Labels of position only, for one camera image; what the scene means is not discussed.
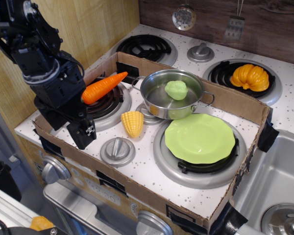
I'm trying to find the silver middle stovetop knob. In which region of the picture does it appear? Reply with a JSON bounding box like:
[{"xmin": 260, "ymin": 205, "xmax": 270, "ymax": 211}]
[{"xmin": 136, "ymin": 103, "xmax": 164, "ymax": 125}]

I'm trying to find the silver stovetop knob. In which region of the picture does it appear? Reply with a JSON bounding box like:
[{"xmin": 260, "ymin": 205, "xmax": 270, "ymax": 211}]
[
  {"xmin": 187, "ymin": 43, "xmax": 215, "ymax": 63},
  {"xmin": 100, "ymin": 137, "xmax": 136, "ymax": 167},
  {"xmin": 136, "ymin": 103, "xmax": 164, "ymax": 125}
]

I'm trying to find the silver slotted ladle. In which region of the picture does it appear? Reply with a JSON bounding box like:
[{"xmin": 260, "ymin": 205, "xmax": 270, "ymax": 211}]
[{"xmin": 172, "ymin": 0, "xmax": 196, "ymax": 31}]

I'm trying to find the silver slotted spatula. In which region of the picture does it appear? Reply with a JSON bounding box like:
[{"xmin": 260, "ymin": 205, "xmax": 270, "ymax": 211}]
[{"xmin": 224, "ymin": 0, "xmax": 245, "ymax": 42}]

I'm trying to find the orange toy carrot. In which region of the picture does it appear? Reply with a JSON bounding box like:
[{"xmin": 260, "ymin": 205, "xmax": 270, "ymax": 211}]
[{"xmin": 81, "ymin": 72, "xmax": 128, "ymax": 105}]

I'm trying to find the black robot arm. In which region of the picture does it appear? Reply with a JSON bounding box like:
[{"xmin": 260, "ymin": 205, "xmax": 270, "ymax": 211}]
[{"xmin": 0, "ymin": 0, "xmax": 96, "ymax": 149}]

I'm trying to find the silver oven knob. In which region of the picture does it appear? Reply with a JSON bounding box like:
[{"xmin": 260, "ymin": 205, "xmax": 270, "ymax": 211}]
[
  {"xmin": 136, "ymin": 211, "xmax": 173, "ymax": 235},
  {"xmin": 42, "ymin": 156, "xmax": 71, "ymax": 184}
]

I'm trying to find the stove burner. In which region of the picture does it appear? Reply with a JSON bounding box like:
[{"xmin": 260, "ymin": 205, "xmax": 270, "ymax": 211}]
[
  {"xmin": 86, "ymin": 83, "xmax": 131, "ymax": 132},
  {"xmin": 203, "ymin": 59, "xmax": 282, "ymax": 106},
  {"xmin": 153, "ymin": 121, "xmax": 246, "ymax": 189},
  {"xmin": 112, "ymin": 34, "xmax": 178, "ymax": 66}
]

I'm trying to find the front right stove burner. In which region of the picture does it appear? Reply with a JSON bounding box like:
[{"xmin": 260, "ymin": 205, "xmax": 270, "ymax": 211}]
[{"xmin": 153, "ymin": 121, "xmax": 246, "ymax": 189}]

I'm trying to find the light green toy broccoli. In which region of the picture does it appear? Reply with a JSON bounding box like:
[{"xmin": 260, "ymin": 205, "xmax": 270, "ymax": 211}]
[{"xmin": 165, "ymin": 80, "xmax": 188, "ymax": 100}]

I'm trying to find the brown cardboard fence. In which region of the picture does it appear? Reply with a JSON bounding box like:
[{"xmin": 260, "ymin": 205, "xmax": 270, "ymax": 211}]
[{"xmin": 32, "ymin": 51, "xmax": 280, "ymax": 235}]

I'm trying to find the silver back stovetop knob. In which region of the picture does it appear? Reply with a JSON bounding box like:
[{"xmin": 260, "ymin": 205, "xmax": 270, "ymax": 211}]
[{"xmin": 187, "ymin": 43, "xmax": 215, "ymax": 63}]

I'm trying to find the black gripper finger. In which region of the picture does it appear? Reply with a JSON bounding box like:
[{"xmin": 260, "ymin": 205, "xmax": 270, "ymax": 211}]
[
  {"xmin": 67, "ymin": 120, "xmax": 97, "ymax": 150},
  {"xmin": 85, "ymin": 113, "xmax": 95, "ymax": 127}
]

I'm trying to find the silver sink drain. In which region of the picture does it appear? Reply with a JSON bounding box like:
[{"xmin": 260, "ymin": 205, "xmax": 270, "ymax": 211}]
[{"xmin": 260, "ymin": 203, "xmax": 294, "ymax": 235}]

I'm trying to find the silver right oven knob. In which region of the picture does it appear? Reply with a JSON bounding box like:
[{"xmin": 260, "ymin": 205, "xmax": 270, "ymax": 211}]
[{"xmin": 136, "ymin": 211, "xmax": 173, "ymax": 235}]

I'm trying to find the silver front stovetop knob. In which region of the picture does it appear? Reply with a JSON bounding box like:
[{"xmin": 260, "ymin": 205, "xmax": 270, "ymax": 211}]
[{"xmin": 100, "ymin": 137, "xmax": 136, "ymax": 167}]

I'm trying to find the orange object bottom left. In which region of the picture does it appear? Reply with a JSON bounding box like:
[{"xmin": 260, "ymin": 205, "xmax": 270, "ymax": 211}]
[{"xmin": 29, "ymin": 216, "xmax": 54, "ymax": 231}]

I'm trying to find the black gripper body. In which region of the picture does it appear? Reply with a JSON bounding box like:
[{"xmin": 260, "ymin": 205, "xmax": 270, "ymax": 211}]
[{"xmin": 23, "ymin": 50, "xmax": 87, "ymax": 130}]

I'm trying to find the front left stove burner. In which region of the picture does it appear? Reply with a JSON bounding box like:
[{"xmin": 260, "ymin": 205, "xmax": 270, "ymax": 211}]
[{"xmin": 86, "ymin": 83, "xmax": 131, "ymax": 132}]

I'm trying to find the back right stove burner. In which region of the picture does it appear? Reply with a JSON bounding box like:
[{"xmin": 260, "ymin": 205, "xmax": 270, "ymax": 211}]
[{"xmin": 203, "ymin": 59, "xmax": 282, "ymax": 106}]

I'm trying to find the silver sink basin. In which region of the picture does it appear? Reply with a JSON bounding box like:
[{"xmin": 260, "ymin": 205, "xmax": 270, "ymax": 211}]
[{"xmin": 232, "ymin": 130, "xmax": 294, "ymax": 235}]

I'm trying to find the silver metal pot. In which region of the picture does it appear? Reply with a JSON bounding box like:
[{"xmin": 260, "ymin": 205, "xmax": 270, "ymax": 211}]
[{"xmin": 132, "ymin": 69, "xmax": 215, "ymax": 120}]

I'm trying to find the silver left oven knob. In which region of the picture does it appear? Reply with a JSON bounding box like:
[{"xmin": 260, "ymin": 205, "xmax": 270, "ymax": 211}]
[{"xmin": 42, "ymin": 156, "xmax": 71, "ymax": 184}]

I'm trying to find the orange toy pumpkin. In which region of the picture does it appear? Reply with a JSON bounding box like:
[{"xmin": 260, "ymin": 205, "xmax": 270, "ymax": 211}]
[{"xmin": 230, "ymin": 64, "xmax": 270, "ymax": 92}]

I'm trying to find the yellow toy corn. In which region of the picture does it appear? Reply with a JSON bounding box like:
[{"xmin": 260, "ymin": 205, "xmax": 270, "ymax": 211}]
[{"xmin": 121, "ymin": 111, "xmax": 144, "ymax": 138}]

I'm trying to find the back left stove burner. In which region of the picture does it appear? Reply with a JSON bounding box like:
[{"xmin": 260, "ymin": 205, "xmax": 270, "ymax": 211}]
[{"xmin": 112, "ymin": 34, "xmax": 178, "ymax": 66}]

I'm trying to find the green plastic plate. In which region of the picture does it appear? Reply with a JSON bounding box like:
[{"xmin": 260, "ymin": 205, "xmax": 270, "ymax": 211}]
[{"xmin": 165, "ymin": 114, "xmax": 236, "ymax": 164}]

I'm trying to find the silver oven door handle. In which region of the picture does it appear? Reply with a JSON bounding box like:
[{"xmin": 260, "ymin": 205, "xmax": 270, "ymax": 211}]
[{"xmin": 44, "ymin": 183, "xmax": 119, "ymax": 235}]

